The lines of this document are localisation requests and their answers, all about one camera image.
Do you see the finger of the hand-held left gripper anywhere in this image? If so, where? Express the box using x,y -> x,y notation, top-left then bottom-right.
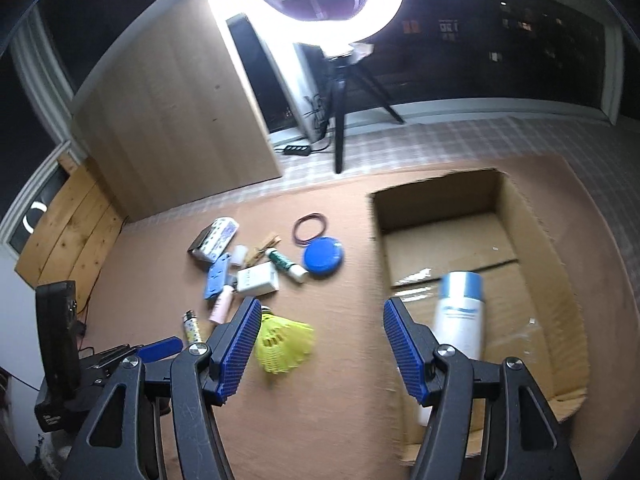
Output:
82,336 -> 183,376

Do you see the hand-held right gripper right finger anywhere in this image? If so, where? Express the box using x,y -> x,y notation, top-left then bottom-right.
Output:
382,296 -> 583,480

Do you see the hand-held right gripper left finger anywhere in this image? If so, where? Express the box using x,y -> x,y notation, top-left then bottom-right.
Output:
60,296 -> 263,480

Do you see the patterned lighter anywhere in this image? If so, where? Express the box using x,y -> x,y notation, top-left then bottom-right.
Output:
181,310 -> 202,347

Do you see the pink tube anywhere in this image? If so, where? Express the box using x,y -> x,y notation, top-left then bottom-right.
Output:
209,284 -> 235,325

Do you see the yellow shuttlecock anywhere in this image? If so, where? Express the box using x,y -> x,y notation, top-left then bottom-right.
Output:
255,305 -> 316,376

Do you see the white and blue spray bottle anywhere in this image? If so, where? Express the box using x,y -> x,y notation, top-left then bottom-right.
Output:
417,270 -> 485,428

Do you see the white small box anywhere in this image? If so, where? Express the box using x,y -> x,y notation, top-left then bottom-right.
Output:
235,262 -> 280,297

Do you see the green and white bottle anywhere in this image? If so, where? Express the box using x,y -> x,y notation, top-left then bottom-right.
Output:
265,248 -> 310,285

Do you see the blue round case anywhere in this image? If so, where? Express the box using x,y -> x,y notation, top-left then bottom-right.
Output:
303,236 -> 346,277

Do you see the cardboard box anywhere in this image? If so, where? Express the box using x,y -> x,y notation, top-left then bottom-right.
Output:
369,167 -> 591,463

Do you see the printed tissue pack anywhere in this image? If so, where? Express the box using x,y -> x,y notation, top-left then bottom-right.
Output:
199,216 -> 240,263

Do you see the wooden slat panel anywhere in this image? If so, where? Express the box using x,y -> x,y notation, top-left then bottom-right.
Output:
15,157 -> 126,291

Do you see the purple rubber band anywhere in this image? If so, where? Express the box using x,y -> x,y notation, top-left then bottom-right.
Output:
292,214 -> 328,247

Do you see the checked tablecloth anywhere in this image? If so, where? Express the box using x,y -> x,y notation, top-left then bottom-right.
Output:
125,105 -> 640,241

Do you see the black tripod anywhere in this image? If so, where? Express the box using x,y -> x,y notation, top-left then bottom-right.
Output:
320,52 -> 406,175

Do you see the light wooden cabinet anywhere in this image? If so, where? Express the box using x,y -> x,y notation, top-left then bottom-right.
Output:
70,0 -> 285,221

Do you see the leaning white board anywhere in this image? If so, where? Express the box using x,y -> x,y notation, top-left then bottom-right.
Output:
292,42 -> 335,145

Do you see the white ring light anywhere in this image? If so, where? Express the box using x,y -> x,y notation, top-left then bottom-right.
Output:
242,0 -> 407,43

